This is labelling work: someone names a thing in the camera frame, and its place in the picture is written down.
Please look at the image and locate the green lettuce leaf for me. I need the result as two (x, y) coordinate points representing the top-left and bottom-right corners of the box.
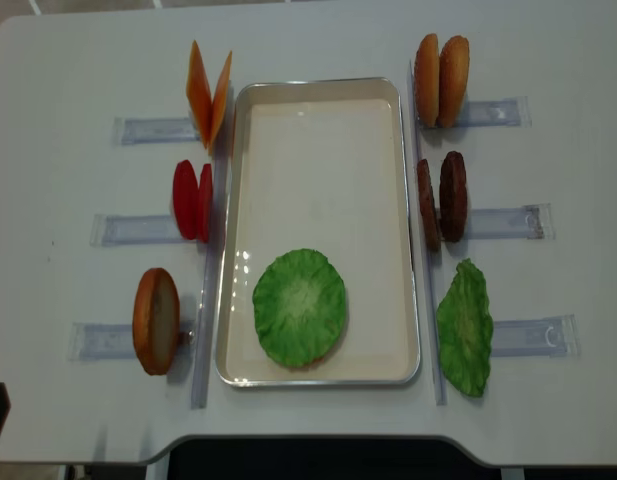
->
(252, 248), (347, 368)
(436, 258), (494, 398)

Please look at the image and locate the red tomato slice outer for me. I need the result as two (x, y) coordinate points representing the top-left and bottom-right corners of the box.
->
(172, 160), (198, 240)

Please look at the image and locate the orange cheese slice outer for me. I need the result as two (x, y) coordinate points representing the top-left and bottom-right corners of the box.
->
(186, 41), (212, 149)

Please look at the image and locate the orange cheese slice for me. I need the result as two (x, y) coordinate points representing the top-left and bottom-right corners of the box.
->
(186, 41), (212, 149)
(208, 52), (232, 154)

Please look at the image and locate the orange cheese slice inner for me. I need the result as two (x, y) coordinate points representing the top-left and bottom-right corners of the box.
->
(208, 52), (232, 154)

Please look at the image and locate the green lettuce leaf in rack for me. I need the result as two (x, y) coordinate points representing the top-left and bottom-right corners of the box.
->
(436, 258), (494, 398)

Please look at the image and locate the brown meat patty inner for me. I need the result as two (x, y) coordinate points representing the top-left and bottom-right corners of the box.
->
(416, 159), (441, 252)

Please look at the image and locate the brown meat patty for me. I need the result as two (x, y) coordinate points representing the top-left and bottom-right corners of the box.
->
(416, 159), (441, 252)
(439, 151), (468, 243)

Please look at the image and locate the brown meat patty outer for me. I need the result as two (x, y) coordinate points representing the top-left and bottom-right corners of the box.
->
(439, 151), (468, 243)

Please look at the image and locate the white metal tray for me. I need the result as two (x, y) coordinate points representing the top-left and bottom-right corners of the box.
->
(215, 77), (420, 388)

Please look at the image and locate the clear acrylic rack right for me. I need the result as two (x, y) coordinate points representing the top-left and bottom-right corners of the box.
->
(408, 59), (582, 406)

